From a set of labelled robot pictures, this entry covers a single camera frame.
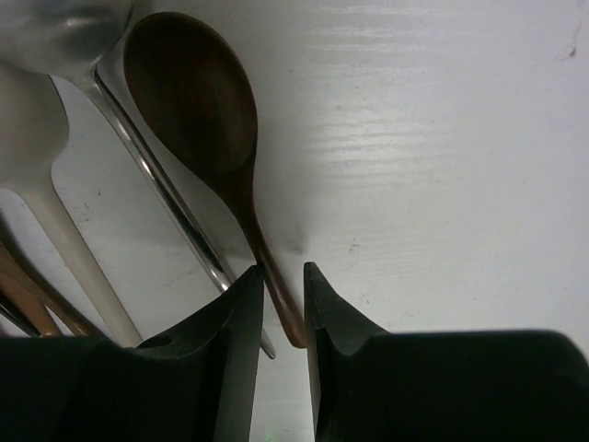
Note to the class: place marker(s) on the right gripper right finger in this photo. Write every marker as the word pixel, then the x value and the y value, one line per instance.
pixel 369 384

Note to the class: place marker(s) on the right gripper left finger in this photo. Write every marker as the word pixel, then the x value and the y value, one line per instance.
pixel 192 382

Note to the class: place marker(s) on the dark wooden spoon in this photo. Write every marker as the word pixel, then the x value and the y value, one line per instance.
pixel 193 93

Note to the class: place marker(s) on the white plastic spoon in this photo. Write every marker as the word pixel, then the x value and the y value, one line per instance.
pixel 34 132

